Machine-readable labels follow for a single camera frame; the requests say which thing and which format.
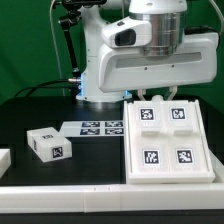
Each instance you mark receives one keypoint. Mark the white cabinet top block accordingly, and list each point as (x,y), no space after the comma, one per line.
(48,144)

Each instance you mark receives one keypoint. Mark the white right fence rail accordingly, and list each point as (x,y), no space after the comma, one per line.
(218,169)

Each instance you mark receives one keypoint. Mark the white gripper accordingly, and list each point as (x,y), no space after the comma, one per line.
(126,60)

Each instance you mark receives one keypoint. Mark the white cabinet body box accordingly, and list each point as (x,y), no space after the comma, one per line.
(168,176)

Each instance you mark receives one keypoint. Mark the white marker base plate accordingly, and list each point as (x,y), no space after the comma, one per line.
(92,128)

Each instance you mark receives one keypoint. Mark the white fence rail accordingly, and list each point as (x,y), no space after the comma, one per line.
(5,161)
(218,169)
(108,198)

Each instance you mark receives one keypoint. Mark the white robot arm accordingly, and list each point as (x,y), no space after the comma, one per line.
(168,22)

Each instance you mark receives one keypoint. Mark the white cabinet door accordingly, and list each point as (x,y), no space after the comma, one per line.
(185,147)
(147,147)

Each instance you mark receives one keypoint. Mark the white front fence rail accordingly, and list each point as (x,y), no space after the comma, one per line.
(108,198)

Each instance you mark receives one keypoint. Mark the white left fence rail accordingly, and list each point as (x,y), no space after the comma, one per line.
(5,161)

